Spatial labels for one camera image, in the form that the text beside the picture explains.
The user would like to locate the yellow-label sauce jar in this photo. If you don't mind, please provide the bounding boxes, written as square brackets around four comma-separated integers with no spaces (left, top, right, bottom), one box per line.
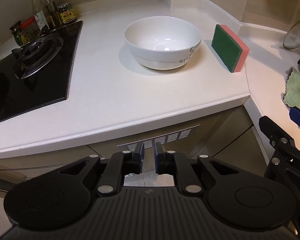
[56,2,77,25]

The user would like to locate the yellow-capped sauce bottle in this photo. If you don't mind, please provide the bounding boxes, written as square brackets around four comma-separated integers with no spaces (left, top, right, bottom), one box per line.
[29,0,50,30]

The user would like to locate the black glass gas stove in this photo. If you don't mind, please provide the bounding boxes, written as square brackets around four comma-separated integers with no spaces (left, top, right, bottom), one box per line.
[0,20,83,127]

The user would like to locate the white ceramic bowl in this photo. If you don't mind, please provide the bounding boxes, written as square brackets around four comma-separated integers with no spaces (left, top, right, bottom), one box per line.
[124,16,202,71]

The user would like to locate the green and pink sponge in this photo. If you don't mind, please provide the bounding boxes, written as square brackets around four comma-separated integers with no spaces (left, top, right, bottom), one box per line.
[211,24,250,73]

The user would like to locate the green cloth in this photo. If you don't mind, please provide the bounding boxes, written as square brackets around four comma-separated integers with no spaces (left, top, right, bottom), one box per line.
[281,67,300,112]

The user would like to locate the dark black-capped bottle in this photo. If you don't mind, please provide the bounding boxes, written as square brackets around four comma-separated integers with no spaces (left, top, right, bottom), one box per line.
[42,0,60,28]

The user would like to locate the black burner grate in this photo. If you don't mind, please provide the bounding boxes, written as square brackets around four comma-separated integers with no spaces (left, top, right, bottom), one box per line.
[11,29,63,80]

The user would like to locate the dark-lid pickle jar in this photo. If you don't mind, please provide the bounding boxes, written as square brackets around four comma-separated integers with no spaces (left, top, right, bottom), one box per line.
[9,20,25,47]

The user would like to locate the cabinet vent grille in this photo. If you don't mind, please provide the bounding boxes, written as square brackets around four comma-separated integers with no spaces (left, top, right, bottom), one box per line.
[117,124,200,153]

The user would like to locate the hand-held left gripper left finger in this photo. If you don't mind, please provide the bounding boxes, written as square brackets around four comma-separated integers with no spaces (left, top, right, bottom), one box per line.
[58,142,145,197]

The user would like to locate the glass pot lid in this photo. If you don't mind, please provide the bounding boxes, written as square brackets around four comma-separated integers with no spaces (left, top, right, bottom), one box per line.
[282,14,300,50]

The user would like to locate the red-lid jar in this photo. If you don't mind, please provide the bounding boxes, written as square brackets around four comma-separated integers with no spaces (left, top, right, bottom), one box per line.
[20,16,42,43]

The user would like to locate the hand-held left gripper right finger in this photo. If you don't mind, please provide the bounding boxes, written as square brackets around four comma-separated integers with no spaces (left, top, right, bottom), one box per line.
[154,142,240,197]

